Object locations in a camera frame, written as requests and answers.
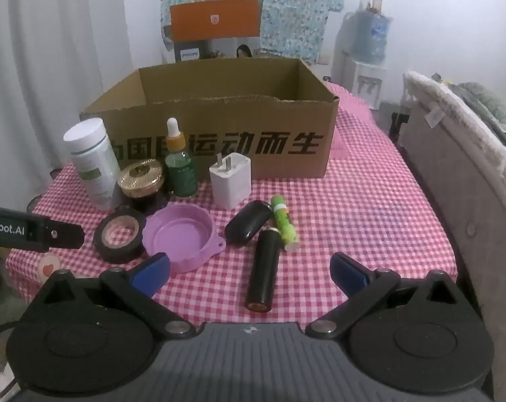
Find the green lip balm tube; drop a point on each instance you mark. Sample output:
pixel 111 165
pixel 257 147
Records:
pixel 284 222

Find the brown cardboard box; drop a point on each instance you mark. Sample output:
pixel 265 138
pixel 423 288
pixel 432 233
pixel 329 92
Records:
pixel 257 113

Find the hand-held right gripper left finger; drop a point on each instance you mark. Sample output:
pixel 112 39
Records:
pixel 152 274

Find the orange printed carton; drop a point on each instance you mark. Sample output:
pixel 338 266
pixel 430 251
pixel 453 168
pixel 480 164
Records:
pixel 215 19

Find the white bottle green label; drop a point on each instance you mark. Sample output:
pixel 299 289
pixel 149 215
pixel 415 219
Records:
pixel 91 150

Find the black oval case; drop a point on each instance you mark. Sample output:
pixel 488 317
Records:
pixel 244 224

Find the purple plastic bowl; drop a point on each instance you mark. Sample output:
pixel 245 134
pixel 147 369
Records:
pixel 177 234

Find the black cylinder tube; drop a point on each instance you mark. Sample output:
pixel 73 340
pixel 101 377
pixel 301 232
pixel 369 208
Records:
pixel 263 268

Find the dark jar gold lid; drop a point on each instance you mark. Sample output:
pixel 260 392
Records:
pixel 140 176

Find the grey sofa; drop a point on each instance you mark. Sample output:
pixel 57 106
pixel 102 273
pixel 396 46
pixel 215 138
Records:
pixel 453 217

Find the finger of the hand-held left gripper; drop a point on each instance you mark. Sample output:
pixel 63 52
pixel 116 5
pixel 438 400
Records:
pixel 58 234

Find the grey blanket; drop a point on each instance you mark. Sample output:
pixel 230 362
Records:
pixel 487 104

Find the white charger plug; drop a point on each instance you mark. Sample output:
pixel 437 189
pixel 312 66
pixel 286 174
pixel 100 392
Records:
pixel 230 184

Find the green dropper bottle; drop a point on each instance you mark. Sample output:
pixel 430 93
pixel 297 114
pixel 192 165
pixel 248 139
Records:
pixel 181 171

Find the white water dispenser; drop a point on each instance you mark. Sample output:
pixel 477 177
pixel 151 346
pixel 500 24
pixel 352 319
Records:
pixel 366 83

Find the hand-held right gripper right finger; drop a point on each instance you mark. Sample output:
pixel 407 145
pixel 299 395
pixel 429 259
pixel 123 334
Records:
pixel 347 274

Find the black tape roll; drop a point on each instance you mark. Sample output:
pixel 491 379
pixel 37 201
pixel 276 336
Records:
pixel 110 253

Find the white curtain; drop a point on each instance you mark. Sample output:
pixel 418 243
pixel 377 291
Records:
pixel 60 50

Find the patterned hanging cloth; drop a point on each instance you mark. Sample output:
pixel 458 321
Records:
pixel 294 8

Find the pink checkered tablecloth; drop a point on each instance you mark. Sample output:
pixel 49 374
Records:
pixel 361 217

